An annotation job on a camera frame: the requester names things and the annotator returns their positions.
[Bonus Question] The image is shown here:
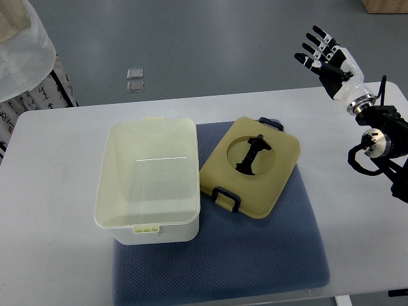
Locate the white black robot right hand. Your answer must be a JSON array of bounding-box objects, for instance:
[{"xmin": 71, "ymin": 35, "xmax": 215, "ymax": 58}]
[{"xmin": 294, "ymin": 25, "xmax": 376, "ymax": 115}]

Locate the yellow box lid black handle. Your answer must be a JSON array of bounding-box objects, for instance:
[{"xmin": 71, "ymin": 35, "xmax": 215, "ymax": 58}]
[{"xmin": 200, "ymin": 117, "xmax": 301, "ymax": 219}]

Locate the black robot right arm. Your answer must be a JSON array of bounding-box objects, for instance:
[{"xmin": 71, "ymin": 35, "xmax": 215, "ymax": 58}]
[{"xmin": 347, "ymin": 76, "xmax": 407, "ymax": 202}]

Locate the wooden box corner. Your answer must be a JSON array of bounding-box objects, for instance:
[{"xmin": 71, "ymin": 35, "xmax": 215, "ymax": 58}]
[{"xmin": 361, "ymin": 0, "xmax": 407, "ymax": 14}]

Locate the white storage box base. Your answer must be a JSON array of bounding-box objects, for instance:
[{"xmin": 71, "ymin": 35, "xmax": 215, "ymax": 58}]
[{"xmin": 94, "ymin": 118, "xmax": 200, "ymax": 245}]

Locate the lower clear floor plate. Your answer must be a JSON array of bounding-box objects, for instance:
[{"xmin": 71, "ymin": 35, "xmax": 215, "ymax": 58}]
[{"xmin": 126, "ymin": 80, "xmax": 144, "ymax": 93}]

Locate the clear floor plate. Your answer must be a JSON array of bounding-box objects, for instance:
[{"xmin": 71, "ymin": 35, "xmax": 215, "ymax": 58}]
[
  {"xmin": 127, "ymin": 68, "xmax": 143, "ymax": 80},
  {"xmin": 126, "ymin": 80, "xmax": 144, "ymax": 93}
]

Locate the upper clear floor plate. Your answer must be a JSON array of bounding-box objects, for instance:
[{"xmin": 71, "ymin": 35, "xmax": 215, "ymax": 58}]
[{"xmin": 127, "ymin": 68, "xmax": 143, "ymax": 80}]

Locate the blue grey fabric mat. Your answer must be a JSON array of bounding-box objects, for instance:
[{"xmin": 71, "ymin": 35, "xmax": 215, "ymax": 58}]
[{"xmin": 112, "ymin": 119, "xmax": 330, "ymax": 306}]

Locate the white table leg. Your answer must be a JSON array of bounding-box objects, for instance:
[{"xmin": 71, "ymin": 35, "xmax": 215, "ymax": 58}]
[{"xmin": 335, "ymin": 295, "xmax": 353, "ymax": 306}]

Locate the black object bottom right edge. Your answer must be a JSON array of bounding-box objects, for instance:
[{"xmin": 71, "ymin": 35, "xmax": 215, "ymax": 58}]
[{"xmin": 388, "ymin": 288, "xmax": 408, "ymax": 297}]

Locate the calligraphy printed cloth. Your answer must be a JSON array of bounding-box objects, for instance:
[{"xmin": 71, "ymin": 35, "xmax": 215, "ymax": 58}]
[{"xmin": 1, "ymin": 57, "xmax": 78, "ymax": 158}]

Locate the white cloth garment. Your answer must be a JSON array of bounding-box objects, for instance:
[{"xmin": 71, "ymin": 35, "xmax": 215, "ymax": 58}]
[{"xmin": 1, "ymin": 1, "xmax": 56, "ymax": 102}]

